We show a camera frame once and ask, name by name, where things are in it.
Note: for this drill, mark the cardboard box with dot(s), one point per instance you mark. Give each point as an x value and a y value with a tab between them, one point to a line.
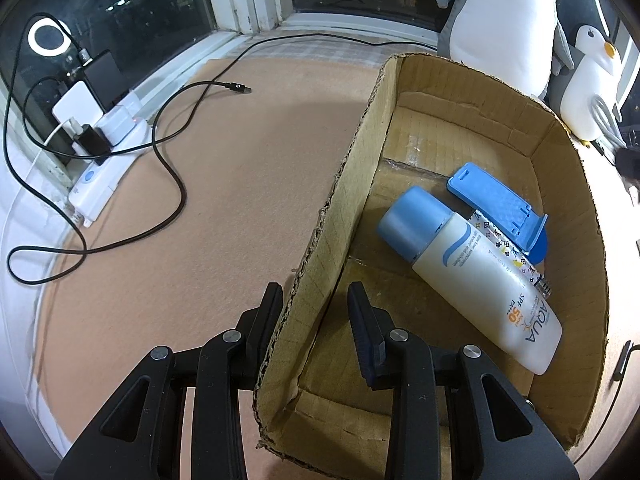
400	125

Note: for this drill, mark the patterned white lighter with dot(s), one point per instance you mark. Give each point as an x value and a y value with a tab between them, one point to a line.
515	260

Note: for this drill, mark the white plaid blanket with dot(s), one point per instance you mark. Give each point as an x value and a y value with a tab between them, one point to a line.
325	52

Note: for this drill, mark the black power bank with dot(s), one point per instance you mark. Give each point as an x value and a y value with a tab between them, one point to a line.
105	77

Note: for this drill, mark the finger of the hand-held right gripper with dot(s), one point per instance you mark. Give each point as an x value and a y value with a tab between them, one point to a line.
629	162

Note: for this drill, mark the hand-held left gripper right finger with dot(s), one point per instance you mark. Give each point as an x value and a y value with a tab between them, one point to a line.
362	330

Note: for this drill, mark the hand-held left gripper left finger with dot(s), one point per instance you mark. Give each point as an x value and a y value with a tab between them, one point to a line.
267	320

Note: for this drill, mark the white power strip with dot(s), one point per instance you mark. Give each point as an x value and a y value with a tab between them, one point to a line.
100	180

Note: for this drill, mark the white power adapter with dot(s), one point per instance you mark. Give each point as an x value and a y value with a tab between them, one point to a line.
75	102

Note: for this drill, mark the small penguin plush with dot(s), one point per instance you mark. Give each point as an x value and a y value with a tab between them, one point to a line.
590	95

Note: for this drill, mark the black plug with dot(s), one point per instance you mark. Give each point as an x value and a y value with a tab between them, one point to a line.
90	140

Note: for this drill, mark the beige felt mat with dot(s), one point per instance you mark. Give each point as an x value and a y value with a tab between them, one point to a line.
225	185

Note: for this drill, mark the white sunscreen bottle blue cap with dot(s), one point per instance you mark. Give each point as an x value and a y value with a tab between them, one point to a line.
475	280

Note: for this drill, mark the white plug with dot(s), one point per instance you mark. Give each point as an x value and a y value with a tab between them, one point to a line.
117	122

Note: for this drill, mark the blue phone stand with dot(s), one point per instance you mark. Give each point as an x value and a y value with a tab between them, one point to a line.
490	200

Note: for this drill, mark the large penguin plush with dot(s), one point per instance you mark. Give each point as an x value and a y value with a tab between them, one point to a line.
500	25

